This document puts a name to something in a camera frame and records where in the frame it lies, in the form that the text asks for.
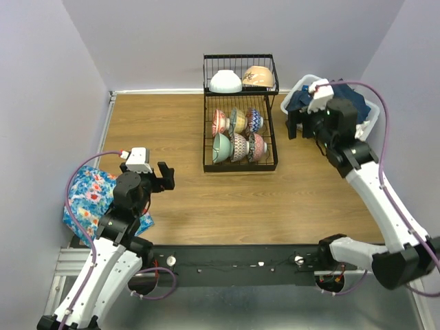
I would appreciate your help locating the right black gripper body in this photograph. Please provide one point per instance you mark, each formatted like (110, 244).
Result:
(318, 120)

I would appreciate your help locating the yellow dotted teal bowl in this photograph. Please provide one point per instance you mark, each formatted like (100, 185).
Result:
(238, 121)

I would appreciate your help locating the white plastic basket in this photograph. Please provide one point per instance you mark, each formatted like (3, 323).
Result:
(372, 115)

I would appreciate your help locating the red white patterned bowl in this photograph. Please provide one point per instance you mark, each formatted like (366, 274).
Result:
(220, 122)

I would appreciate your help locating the black wire dish rack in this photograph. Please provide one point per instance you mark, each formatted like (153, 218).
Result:
(260, 98)

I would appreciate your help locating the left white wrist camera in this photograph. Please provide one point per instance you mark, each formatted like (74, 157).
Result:
(138, 160)

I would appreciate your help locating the white ribbed bowl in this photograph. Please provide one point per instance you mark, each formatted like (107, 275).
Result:
(225, 81)

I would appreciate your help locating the aluminium frame rail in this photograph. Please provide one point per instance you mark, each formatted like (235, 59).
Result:
(70, 260)

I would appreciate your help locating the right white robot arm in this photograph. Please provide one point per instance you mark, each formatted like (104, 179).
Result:
(408, 252)

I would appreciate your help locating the dark blue folded cloth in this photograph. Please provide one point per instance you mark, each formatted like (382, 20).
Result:
(301, 98)

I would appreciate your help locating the beige floral bowl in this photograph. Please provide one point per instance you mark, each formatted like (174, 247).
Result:
(258, 76)

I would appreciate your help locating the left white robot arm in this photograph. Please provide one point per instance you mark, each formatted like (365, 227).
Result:
(117, 254)

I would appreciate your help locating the blue floral cloth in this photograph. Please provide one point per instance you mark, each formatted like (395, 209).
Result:
(90, 196)

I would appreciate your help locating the mint green bowl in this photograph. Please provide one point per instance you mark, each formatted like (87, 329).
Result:
(222, 148)

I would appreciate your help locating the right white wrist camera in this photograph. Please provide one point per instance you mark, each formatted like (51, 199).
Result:
(321, 92)

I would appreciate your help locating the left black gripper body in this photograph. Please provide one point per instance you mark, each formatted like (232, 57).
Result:
(152, 183)

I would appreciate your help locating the white crumpled cloth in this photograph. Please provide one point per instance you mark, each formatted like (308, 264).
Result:
(362, 130)

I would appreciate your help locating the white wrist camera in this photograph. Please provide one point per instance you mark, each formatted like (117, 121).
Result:
(321, 92)
(138, 160)

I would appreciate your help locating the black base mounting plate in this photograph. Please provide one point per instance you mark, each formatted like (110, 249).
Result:
(246, 265)

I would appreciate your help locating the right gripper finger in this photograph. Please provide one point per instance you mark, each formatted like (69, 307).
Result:
(304, 118)
(292, 120)

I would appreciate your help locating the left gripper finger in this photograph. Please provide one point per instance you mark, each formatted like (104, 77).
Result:
(162, 168)
(168, 177)

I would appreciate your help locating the blue zigzag red bowl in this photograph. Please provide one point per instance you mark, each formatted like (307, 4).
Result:
(254, 121)

